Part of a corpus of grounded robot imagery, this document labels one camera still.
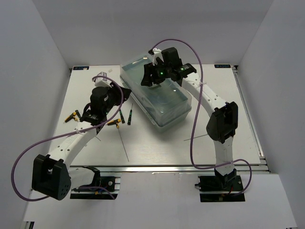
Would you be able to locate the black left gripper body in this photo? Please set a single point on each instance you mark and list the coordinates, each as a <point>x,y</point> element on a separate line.
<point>114,95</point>

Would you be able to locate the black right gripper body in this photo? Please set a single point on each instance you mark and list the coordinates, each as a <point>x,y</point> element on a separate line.
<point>159,73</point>

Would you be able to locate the small green black precision screwdriver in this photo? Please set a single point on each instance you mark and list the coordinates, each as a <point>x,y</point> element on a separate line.
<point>122,117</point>

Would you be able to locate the green plastic toolbox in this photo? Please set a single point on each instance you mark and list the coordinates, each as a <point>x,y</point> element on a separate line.
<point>165,105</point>

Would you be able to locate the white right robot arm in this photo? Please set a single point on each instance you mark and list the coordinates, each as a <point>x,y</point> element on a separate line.
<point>223,116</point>

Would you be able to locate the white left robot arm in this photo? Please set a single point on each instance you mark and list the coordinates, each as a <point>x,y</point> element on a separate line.
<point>51,173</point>

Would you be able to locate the yellow T-handle key centre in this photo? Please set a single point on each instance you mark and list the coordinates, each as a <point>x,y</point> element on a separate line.
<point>116,123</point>

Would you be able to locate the yellow T-handle key far left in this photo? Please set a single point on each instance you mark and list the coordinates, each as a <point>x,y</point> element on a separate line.
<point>73,116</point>

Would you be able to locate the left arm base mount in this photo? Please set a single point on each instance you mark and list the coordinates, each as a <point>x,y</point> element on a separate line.
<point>92,184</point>

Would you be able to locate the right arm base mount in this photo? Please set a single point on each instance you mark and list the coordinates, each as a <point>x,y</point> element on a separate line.
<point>211,190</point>

